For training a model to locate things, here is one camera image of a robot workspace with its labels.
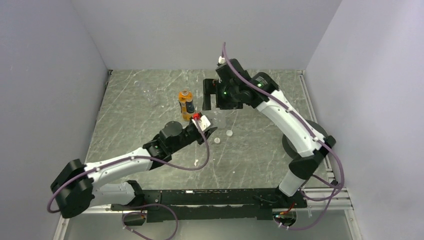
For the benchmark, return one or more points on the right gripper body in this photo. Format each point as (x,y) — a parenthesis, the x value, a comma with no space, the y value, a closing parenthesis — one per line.
(226,97)

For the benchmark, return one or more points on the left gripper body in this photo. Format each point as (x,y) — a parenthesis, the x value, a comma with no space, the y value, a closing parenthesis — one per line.
(190,136)

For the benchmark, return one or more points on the short clear plastic bottle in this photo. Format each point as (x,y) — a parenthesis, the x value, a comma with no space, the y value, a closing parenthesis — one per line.
(219,119)

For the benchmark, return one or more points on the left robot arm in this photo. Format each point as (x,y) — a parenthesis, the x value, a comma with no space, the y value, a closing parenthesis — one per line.
(80,186)

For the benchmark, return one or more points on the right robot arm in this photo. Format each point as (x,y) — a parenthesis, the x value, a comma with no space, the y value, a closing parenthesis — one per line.
(303,140)

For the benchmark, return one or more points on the orange juice bottle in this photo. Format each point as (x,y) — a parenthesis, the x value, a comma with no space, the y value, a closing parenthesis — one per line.
(186,103)

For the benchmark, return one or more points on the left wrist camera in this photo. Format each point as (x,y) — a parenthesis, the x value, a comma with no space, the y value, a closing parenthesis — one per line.
(201,122)

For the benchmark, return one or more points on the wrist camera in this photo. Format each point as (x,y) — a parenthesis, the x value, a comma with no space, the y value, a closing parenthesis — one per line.
(221,60)
(201,122)

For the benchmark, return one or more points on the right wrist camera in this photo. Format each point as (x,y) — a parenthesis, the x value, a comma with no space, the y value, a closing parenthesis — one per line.
(221,60)

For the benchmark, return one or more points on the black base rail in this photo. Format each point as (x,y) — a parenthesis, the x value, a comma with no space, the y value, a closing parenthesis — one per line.
(210,204)

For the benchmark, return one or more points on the aluminium frame rail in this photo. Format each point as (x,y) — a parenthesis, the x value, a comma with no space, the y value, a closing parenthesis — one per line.
(138,104)

